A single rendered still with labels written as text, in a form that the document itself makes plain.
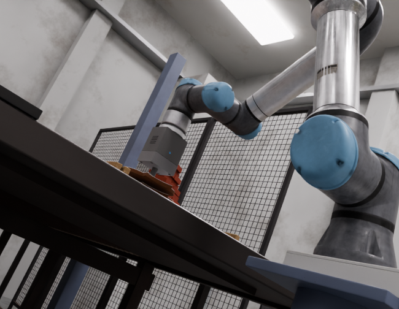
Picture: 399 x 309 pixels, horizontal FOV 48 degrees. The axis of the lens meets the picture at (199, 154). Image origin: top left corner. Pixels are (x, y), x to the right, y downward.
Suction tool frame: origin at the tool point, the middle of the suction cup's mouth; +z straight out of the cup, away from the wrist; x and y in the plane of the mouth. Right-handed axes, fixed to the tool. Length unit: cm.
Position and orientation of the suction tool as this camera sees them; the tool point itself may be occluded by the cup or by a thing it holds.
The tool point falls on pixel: (148, 184)
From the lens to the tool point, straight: 116.5
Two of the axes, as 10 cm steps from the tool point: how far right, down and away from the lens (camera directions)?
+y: -6.3, -4.8, -6.1
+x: 6.8, 0.3, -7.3
